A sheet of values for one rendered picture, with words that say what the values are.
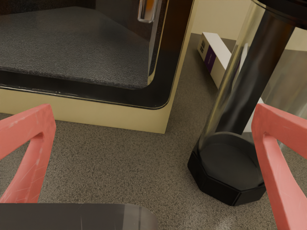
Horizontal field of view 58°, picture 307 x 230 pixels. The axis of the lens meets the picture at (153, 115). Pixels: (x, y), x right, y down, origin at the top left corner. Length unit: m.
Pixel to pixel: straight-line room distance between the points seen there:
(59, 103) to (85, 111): 0.04
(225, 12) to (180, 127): 0.43
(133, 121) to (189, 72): 0.22
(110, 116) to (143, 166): 0.08
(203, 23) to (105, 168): 0.54
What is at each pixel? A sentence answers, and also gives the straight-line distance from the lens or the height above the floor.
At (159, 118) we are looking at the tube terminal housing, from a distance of 0.38.
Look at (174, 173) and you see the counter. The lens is 0.35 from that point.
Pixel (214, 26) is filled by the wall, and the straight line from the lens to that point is 0.79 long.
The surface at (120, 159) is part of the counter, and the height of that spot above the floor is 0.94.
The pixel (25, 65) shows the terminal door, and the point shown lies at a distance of 0.35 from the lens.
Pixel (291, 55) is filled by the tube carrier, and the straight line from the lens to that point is 0.24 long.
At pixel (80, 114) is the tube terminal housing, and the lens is 0.39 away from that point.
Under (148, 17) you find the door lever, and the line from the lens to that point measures 0.24.
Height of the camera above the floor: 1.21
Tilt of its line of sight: 38 degrees down
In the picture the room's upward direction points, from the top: 12 degrees clockwise
